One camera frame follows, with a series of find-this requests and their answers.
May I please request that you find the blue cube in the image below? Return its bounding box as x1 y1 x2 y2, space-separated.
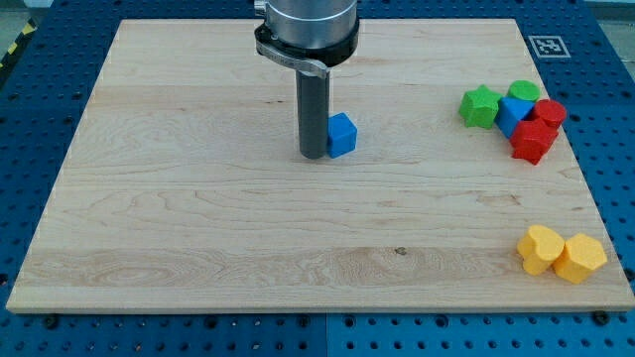
327 112 357 159

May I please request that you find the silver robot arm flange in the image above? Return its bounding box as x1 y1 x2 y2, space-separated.
254 0 359 79

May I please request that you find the wooden board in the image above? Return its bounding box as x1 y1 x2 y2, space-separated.
7 19 634 314

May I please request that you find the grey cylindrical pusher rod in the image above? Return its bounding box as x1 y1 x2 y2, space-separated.
296 71 329 160

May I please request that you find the green star block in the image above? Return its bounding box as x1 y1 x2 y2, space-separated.
458 84 502 129

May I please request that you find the blue triangle block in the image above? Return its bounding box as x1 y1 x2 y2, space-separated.
495 97 534 139

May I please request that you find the green cylinder block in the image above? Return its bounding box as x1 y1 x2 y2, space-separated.
507 79 541 102

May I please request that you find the yellow heart block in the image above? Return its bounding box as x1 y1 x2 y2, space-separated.
516 225 565 276

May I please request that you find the red cylinder block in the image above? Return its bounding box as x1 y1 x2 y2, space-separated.
529 99 568 129

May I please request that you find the white fiducial marker tag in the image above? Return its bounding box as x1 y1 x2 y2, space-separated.
529 35 571 59

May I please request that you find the yellow hexagon block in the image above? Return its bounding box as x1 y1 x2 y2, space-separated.
553 233 608 285

